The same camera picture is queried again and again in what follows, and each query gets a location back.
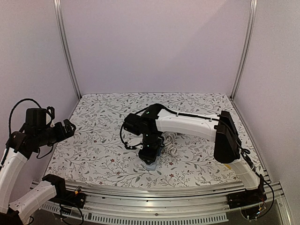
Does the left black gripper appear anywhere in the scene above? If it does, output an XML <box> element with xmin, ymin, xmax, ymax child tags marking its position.
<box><xmin>36</xmin><ymin>118</ymin><xmax>76</xmax><ymax>146</ymax></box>

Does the grey-blue power strip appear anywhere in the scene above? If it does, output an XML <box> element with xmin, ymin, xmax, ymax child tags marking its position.
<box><xmin>145</xmin><ymin>163</ymin><xmax>157</xmax><ymax>171</ymax></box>

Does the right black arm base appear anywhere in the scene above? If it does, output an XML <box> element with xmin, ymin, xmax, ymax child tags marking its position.
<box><xmin>226</xmin><ymin>188</ymin><xmax>267</xmax><ymax>209</ymax></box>

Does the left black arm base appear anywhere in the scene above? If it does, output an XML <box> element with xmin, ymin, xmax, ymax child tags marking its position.
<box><xmin>50</xmin><ymin>186</ymin><xmax>87</xmax><ymax>209</ymax></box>

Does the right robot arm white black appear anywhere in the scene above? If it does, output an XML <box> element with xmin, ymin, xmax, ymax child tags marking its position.
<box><xmin>137</xmin><ymin>104</ymin><xmax>264</xmax><ymax>204</ymax></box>

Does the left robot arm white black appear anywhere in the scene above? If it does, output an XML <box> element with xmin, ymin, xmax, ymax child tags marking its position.
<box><xmin>0</xmin><ymin>105</ymin><xmax>76</xmax><ymax>225</ymax></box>

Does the floral patterned table mat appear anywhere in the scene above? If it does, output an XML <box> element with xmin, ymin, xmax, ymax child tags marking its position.
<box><xmin>46</xmin><ymin>93</ymin><xmax>263</xmax><ymax>188</ymax></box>

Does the white coiled power cable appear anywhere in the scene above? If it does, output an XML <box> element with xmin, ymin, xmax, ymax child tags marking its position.
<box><xmin>161</xmin><ymin>132</ymin><xmax>179</xmax><ymax>158</ymax></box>

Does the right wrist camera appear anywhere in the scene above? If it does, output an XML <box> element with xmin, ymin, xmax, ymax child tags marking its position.
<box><xmin>123</xmin><ymin>113</ymin><xmax>144</xmax><ymax>135</ymax></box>

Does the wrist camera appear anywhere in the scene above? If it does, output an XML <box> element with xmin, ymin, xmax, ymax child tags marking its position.
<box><xmin>123</xmin><ymin>113</ymin><xmax>144</xmax><ymax>135</ymax></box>
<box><xmin>25</xmin><ymin>106</ymin><xmax>55</xmax><ymax>129</ymax></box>

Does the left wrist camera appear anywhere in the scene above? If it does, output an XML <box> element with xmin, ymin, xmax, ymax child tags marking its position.
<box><xmin>25</xmin><ymin>106</ymin><xmax>55</xmax><ymax>129</ymax></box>

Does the aluminium front rail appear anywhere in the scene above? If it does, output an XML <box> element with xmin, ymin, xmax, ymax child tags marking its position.
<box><xmin>65</xmin><ymin>182</ymin><xmax>293</xmax><ymax>225</ymax></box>

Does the left aluminium frame post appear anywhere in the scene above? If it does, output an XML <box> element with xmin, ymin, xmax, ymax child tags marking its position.
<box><xmin>53</xmin><ymin>0</ymin><xmax>82</xmax><ymax>100</ymax></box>

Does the aluminium frame post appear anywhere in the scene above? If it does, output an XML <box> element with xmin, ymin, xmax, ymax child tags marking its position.
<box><xmin>230</xmin><ymin>0</ymin><xmax>258</xmax><ymax>101</ymax></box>
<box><xmin>53</xmin><ymin>0</ymin><xmax>82</xmax><ymax>100</ymax></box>

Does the right aluminium frame post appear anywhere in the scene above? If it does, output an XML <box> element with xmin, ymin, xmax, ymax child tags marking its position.
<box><xmin>230</xmin><ymin>0</ymin><xmax>258</xmax><ymax>101</ymax></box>

